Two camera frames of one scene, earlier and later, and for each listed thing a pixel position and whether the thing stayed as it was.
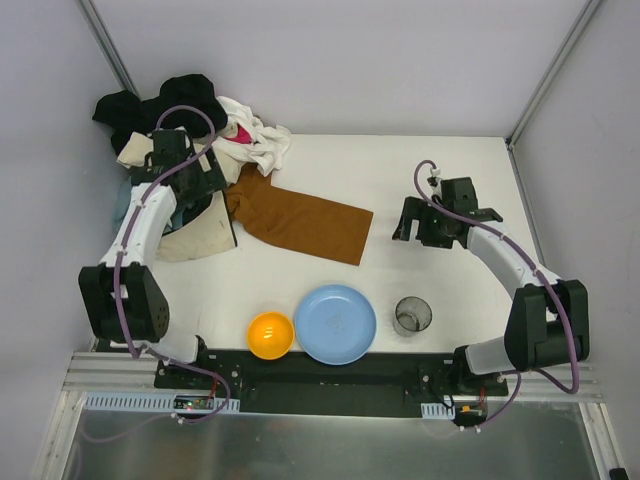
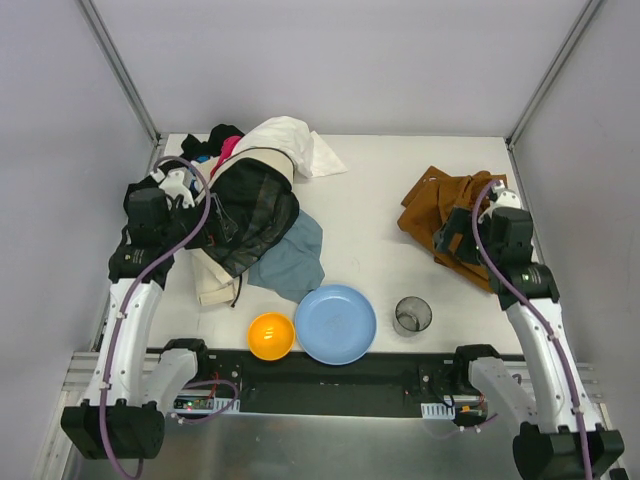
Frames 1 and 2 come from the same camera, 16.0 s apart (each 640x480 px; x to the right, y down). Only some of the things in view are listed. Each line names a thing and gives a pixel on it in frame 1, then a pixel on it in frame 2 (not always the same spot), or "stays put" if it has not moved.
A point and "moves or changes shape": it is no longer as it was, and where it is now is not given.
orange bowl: [270, 335] stays put
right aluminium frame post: [551, 72] stays put
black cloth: [124, 113] moves or changes shape
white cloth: [265, 150] -> [311, 156]
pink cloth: [242, 137] -> [226, 151]
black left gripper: [198, 180] -> [198, 226]
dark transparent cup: [412, 314] stays put
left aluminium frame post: [106, 47] stays put
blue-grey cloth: [122, 200] -> [292, 267]
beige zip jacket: [210, 230] -> [247, 206]
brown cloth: [316, 226] -> [434, 196]
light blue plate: [336, 324] stays put
